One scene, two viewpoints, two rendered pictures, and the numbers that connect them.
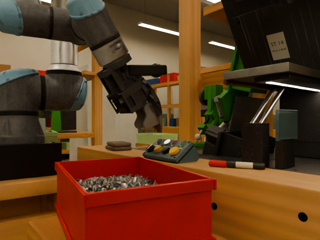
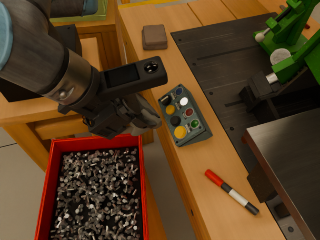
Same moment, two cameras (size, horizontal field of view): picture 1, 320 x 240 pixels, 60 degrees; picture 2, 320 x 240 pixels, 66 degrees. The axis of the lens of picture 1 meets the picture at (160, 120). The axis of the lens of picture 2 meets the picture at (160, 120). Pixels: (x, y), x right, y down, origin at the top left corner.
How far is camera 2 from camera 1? 0.61 m
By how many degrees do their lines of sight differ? 58
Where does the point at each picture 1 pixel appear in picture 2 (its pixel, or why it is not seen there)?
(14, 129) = not seen: hidden behind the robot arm
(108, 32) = (37, 84)
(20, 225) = (57, 128)
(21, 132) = not seen: hidden behind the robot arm
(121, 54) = (74, 99)
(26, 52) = not seen: outside the picture
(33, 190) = (56, 114)
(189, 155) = (197, 138)
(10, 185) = (35, 113)
